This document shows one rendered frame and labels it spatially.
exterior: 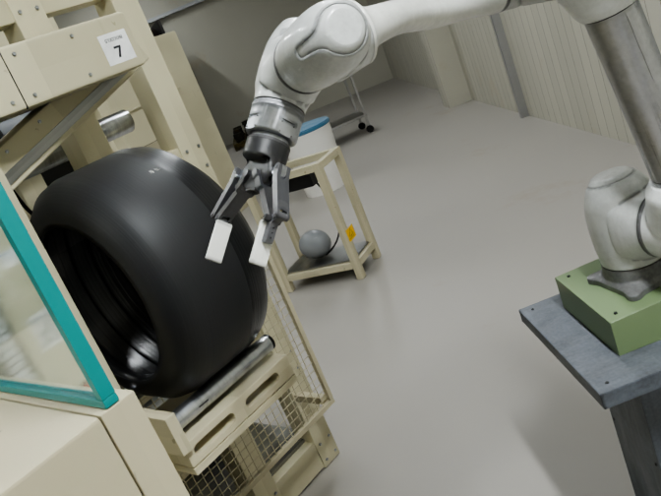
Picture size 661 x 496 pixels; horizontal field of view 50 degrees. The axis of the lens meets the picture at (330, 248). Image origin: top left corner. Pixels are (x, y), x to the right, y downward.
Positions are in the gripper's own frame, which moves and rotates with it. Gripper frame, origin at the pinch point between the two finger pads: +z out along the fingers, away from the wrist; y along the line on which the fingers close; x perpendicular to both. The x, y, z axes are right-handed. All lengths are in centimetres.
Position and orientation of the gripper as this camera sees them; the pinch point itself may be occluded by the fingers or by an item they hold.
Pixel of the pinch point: (235, 256)
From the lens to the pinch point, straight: 115.6
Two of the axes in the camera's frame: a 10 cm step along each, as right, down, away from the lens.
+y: 6.3, 0.3, -7.8
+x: 7.3, 3.1, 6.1
